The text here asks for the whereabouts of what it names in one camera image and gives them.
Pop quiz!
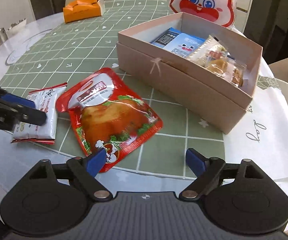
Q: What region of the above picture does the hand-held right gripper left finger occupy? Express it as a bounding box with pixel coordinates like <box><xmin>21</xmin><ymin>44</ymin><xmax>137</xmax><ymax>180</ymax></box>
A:
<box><xmin>24</xmin><ymin>147</ymin><xmax>111</xmax><ymax>201</ymax></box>

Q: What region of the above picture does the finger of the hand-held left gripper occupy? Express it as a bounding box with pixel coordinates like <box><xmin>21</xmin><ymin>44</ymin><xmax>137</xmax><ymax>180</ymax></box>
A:
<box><xmin>0</xmin><ymin>79</ymin><xmax>37</xmax><ymax>109</ymax></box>
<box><xmin>0</xmin><ymin>99</ymin><xmax>48</xmax><ymax>132</ymax></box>

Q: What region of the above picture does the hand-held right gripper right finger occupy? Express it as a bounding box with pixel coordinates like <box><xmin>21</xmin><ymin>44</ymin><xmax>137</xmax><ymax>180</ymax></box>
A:
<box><xmin>179</xmin><ymin>148</ymin><xmax>267</xmax><ymax>201</ymax></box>

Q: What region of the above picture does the red and white snack packet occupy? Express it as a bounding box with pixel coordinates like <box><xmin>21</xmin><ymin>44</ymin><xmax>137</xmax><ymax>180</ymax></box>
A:
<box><xmin>11</xmin><ymin>81</ymin><xmax>68</xmax><ymax>146</ymax></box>

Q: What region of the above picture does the red chicken leg packet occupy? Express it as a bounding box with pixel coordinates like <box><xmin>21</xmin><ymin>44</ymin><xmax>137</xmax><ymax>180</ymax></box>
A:
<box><xmin>56</xmin><ymin>67</ymin><xmax>164</xmax><ymax>173</ymax></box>

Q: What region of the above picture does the pink cardboard box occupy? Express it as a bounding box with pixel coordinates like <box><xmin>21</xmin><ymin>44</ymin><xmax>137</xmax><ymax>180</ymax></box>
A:
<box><xmin>116</xmin><ymin>12</ymin><xmax>263</xmax><ymax>134</ymax></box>

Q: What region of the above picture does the clear brown pastry packet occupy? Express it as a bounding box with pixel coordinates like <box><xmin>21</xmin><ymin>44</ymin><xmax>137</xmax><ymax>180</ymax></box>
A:
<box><xmin>230</xmin><ymin>64</ymin><xmax>249</xmax><ymax>87</ymax></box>
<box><xmin>205</xmin><ymin>56</ymin><xmax>235</xmax><ymax>77</ymax></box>

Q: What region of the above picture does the small clear red snack packet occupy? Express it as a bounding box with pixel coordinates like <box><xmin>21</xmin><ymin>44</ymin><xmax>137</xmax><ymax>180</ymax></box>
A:
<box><xmin>186</xmin><ymin>35</ymin><xmax>232</xmax><ymax>68</ymax></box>

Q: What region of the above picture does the light blue snack packet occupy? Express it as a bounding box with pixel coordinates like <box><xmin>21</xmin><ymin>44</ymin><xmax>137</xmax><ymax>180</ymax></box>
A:
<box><xmin>169</xmin><ymin>32</ymin><xmax>207</xmax><ymax>58</ymax></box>

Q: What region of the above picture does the white paper bag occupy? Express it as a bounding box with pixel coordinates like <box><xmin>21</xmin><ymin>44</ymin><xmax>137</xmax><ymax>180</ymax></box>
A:
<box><xmin>223</xmin><ymin>26</ymin><xmax>288</xmax><ymax>181</ymax></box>

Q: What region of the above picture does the orange tissue box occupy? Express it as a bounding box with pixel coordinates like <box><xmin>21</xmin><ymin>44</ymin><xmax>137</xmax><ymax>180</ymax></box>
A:
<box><xmin>63</xmin><ymin>0</ymin><xmax>106</xmax><ymax>23</ymax></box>

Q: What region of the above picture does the rabbit face bag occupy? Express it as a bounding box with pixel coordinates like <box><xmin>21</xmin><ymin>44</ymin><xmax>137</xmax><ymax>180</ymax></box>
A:
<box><xmin>168</xmin><ymin>0</ymin><xmax>239</xmax><ymax>28</ymax></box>

